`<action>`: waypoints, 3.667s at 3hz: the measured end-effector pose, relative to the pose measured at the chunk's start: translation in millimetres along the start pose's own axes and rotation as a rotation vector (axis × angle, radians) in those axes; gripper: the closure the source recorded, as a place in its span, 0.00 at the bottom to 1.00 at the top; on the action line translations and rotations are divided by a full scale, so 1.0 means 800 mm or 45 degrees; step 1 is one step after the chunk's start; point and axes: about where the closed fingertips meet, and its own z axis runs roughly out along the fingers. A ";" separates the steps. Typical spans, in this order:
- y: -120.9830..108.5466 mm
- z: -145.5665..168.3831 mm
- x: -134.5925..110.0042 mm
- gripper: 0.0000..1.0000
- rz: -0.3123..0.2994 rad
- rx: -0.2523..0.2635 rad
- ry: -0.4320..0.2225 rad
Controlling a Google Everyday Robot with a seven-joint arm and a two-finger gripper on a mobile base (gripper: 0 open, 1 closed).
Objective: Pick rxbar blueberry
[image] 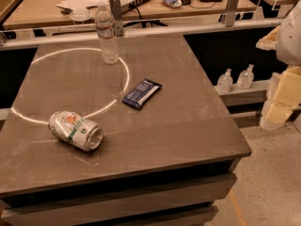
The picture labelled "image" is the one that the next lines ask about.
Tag clear plastic lid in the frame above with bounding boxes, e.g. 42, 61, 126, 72
70, 8, 92, 22

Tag grey metal post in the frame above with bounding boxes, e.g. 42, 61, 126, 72
224, 0, 239, 27
109, 0, 124, 37

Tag grey metal post right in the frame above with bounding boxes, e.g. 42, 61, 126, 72
224, 0, 239, 27

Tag white papers on desk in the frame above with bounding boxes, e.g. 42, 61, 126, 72
56, 0, 108, 9

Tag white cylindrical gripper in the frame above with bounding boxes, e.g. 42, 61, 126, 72
260, 72, 301, 130

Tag clear plastic water bottle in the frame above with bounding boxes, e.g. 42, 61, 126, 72
95, 2, 119, 64

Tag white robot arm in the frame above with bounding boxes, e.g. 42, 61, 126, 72
256, 1, 301, 130

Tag silver green soda can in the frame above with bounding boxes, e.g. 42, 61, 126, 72
48, 111, 103, 152

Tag dark blue rxbar wrapper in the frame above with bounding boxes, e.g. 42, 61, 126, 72
121, 78, 162, 110

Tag grey metal post left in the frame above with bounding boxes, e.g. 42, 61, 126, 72
109, 0, 124, 37

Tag wooden background desk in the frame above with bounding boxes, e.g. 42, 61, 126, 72
3, 0, 228, 30

